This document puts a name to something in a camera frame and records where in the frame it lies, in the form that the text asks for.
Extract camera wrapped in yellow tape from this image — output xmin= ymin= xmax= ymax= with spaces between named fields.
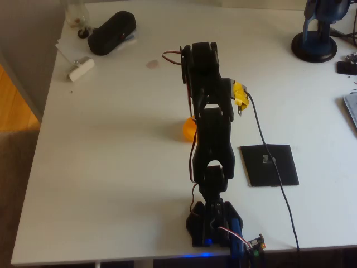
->
xmin=233 ymin=81 xmax=250 ymax=117

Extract black camera cable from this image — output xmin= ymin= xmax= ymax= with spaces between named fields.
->
xmin=247 ymin=92 xmax=301 ymax=252

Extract white power bank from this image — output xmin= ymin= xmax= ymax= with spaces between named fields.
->
xmin=66 ymin=56 xmax=95 ymax=83

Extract red white base servo cable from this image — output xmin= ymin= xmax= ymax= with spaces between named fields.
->
xmin=216 ymin=225 xmax=252 ymax=249

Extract red white wrist servo cable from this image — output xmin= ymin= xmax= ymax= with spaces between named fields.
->
xmin=161 ymin=50 xmax=184 ymax=66

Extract black phone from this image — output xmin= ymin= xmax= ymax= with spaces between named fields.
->
xmin=336 ymin=60 xmax=357 ymax=76

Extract black oblong case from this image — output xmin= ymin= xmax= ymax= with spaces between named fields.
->
xmin=87 ymin=10 xmax=137 ymax=56

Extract grey laptop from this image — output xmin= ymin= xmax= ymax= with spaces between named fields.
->
xmin=342 ymin=92 xmax=357 ymax=129

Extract blue table clamp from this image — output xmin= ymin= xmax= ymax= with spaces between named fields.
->
xmin=229 ymin=217 xmax=249 ymax=268

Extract white paper sheets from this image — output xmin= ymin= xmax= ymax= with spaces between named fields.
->
xmin=55 ymin=30 xmax=138 ymax=64

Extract orange plastic object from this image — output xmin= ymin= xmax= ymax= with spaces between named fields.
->
xmin=182 ymin=117 xmax=198 ymax=143

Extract black square mat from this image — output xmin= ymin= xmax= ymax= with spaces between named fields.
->
xmin=239 ymin=143 xmax=300 ymax=188

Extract black desk cables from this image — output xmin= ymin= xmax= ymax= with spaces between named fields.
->
xmin=329 ymin=26 xmax=357 ymax=48

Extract motor controller board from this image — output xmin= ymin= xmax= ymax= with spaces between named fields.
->
xmin=245 ymin=233 xmax=266 ymax=259

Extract blue stand with black base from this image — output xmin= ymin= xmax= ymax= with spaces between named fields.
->
xmin=291 ymin=0 xmax=351 ymax=64

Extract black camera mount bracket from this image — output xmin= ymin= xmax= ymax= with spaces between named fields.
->
xmin=223 ymin=78 xmax=238 ymax=101

